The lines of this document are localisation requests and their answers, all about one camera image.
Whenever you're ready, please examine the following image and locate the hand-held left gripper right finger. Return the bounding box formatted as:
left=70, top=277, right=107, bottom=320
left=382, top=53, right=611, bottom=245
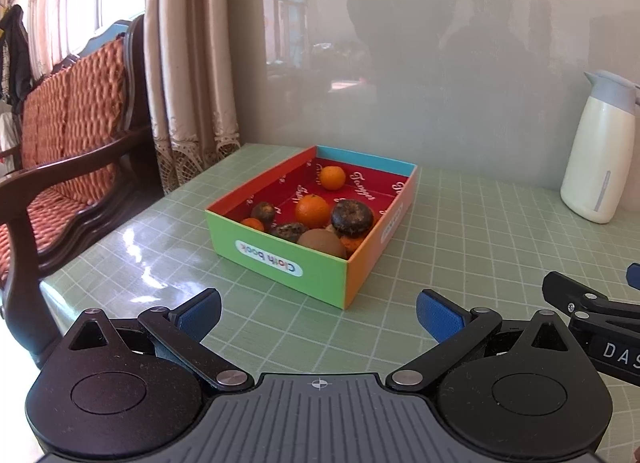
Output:
left=385, top=288, right=576, bottom=391

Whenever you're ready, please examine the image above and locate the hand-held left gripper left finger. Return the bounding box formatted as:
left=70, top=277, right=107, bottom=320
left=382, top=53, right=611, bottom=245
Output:
left=65, top=287, right=254, bottom=391

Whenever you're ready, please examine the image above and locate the colourful cardboard box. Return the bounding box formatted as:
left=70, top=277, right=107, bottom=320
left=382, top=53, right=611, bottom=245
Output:
left=205, top=144, right=419, bottom=310

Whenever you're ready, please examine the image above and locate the kiwi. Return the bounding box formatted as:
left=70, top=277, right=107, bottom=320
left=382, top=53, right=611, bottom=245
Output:
left=298, top=228, right=347, bottom=259

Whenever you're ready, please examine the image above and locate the white thermos jug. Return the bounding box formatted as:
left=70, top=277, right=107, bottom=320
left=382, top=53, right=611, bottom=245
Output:
left=560, top=70, right=640, bottom=224

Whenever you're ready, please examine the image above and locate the wooden sofa with orange cushions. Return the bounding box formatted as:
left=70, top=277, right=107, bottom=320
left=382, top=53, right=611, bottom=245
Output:
left=0, top=13, right=157, bottom=369

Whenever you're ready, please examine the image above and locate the beige patterned curtain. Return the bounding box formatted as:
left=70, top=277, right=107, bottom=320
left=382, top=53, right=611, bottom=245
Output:
left=144, top=0, right=243, bottom=195

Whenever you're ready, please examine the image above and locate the white garment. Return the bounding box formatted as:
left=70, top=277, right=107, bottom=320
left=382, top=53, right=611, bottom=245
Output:
left=0, top=110, right=21, bottom=165

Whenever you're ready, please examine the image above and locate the dark plaid-lined coat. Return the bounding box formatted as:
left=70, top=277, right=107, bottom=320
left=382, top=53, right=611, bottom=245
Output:
left=0, top=3, right=32, bottom=104

